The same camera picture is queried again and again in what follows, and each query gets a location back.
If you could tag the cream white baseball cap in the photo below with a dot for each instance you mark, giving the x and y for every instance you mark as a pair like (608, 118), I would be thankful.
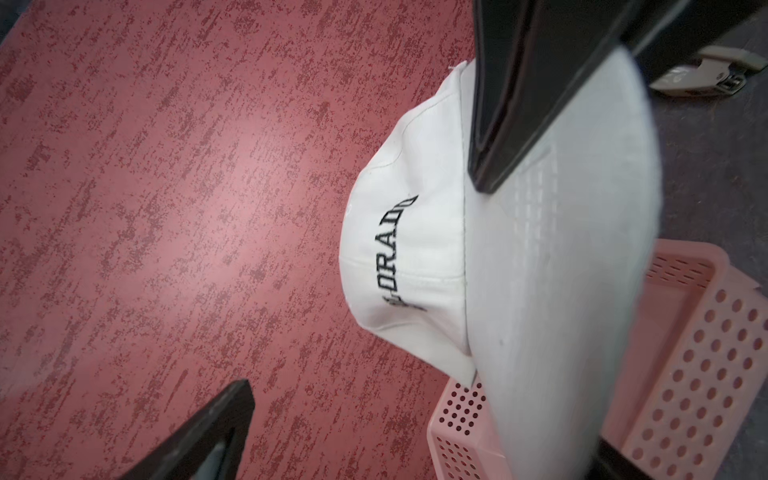
(531, 289)

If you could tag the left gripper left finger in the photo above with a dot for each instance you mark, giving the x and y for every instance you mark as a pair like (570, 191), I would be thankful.
(209, 445)

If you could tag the stapler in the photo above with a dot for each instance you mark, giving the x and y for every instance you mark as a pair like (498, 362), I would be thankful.
(713, 71)

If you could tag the pink plastic basket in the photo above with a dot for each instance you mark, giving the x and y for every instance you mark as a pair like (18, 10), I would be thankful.
(697, 359)

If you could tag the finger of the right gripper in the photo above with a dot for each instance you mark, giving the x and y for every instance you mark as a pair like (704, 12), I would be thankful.
(665, 33)
(531, 58)

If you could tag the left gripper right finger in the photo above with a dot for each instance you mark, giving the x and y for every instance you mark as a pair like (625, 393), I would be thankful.
(609, 464)

